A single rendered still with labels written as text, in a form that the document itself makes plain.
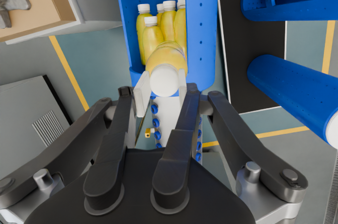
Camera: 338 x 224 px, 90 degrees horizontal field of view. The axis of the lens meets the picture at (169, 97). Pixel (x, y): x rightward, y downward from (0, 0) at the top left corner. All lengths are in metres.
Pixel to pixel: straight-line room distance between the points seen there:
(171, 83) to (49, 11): 0.54
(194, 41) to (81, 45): 1.55
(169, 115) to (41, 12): 0.62
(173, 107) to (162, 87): 0.61
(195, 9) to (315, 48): 1.77
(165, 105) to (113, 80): 1.11
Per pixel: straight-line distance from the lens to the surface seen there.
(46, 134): 1.97
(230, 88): 1.70
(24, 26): 0.74
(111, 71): 1.84
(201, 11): 0.46
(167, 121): 0.87
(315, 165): 2.95
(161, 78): 0.21
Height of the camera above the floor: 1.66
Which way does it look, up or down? 66 degrees down
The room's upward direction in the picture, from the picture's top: 175 degrees counter-clockwise
